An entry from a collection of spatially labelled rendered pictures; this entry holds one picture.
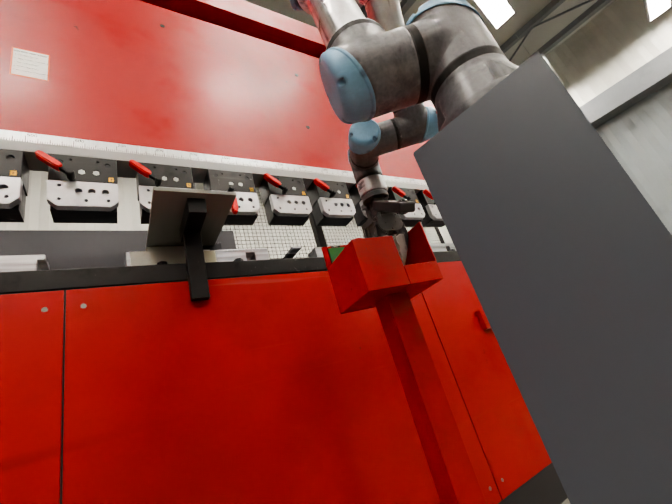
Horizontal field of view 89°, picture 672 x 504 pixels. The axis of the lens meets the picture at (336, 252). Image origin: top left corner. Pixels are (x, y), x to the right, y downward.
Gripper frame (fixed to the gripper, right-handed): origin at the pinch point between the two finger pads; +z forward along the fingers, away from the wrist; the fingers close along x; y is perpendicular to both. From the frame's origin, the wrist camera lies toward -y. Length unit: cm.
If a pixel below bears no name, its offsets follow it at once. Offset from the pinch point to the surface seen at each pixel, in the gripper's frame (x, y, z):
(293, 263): 19.1, 22.9, -10.7
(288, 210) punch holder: 12, 37, -35
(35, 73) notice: 80, 31, -80
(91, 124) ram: 67, 31, -63
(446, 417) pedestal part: 4.3, -4.5, 33.7
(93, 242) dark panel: 78, 83, -48
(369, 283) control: 14.4, -7.0, 5.0
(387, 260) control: 8.2, -6.6, 0.5
